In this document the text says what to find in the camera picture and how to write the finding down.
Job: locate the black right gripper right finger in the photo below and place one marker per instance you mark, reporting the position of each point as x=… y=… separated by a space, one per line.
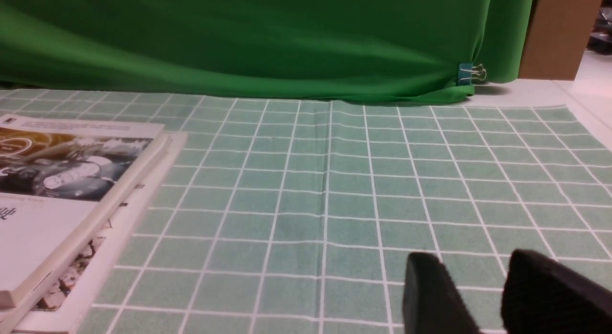
x=542 y=296

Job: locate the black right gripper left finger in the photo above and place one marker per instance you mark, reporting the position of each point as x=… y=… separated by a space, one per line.
x=432 y=303

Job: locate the green checkered table mat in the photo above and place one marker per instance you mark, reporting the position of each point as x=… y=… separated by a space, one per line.
x=284 y=217

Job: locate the blue binder clip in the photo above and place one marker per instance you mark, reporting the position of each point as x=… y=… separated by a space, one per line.
x=468 y=72

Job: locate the green backdrop cloth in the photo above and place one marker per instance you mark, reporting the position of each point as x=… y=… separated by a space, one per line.
x=367 y=51

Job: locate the brown cardboard box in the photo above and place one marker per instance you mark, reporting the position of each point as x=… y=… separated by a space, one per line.
x=557 y=36

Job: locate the bottom white book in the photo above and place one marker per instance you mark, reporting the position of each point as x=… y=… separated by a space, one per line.
x=64 y=298

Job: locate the white book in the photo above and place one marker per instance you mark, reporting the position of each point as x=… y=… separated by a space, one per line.
x=56 y=174
x=64 y=298

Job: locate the top white book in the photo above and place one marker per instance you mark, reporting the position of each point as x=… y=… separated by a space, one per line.
x=56 y=174

